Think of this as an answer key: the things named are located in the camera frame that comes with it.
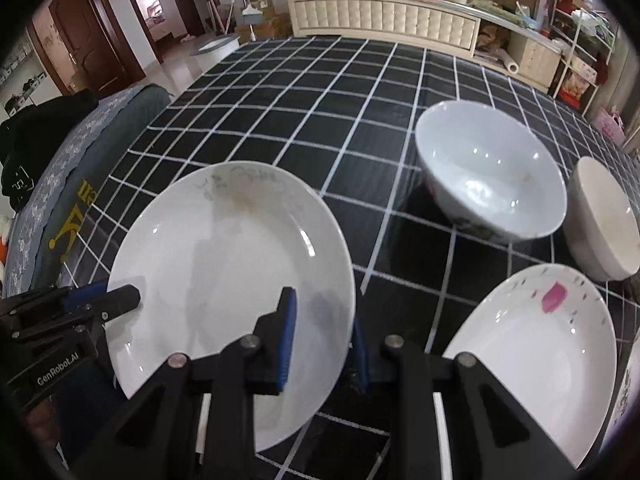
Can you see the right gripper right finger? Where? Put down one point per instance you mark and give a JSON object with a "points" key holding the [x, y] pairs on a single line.
{"points": [[451, 417]]}

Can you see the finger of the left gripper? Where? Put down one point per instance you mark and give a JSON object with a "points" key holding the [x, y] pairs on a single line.
{"points": [[107, 304]]}

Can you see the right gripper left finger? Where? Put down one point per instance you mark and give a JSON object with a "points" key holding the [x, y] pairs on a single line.
{"points": [[194, 418]]}

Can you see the white plate pink petals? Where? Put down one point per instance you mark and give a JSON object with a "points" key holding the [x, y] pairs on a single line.
{"points": [[547, 336]]}

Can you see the plain white plate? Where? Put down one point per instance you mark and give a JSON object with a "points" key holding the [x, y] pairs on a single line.
{"points": [[209, 256]]}

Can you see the plain white bowl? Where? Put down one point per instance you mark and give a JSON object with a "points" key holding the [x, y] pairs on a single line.
{"points": [[600, 228]]}

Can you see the large white floral bowl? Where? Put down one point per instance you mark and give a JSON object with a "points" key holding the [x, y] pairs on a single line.
{"points": [[489, 174]]}

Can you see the white plate cartoon print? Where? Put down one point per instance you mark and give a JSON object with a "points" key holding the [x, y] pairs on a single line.
{"points": [[627, 398]]}

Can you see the grey blue sofa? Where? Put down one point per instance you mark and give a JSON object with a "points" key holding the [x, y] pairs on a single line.
{"points": [[44, 233]]}

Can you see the black jacket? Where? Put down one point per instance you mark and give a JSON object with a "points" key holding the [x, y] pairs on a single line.
{"points": [[30, 139]]}

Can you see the brown wooden door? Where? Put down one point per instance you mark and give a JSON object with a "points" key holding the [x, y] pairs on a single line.
{"points": [[95, 63]]}

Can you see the white plastic bin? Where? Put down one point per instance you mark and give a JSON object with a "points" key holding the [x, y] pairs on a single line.
{"points": [[209, 43]]}

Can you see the pink bag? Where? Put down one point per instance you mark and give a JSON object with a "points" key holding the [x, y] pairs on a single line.
{"points": [[609, 124]]}

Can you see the white paper roll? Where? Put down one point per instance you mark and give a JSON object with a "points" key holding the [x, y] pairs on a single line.
{"points": [[509, 64]]}

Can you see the white metal shelf rack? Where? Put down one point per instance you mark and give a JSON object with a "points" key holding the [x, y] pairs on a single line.
{"points": [[587, 41]]}

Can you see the cream tv cabinet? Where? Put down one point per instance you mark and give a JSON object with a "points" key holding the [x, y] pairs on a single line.
{"points": [[438, 25]]}

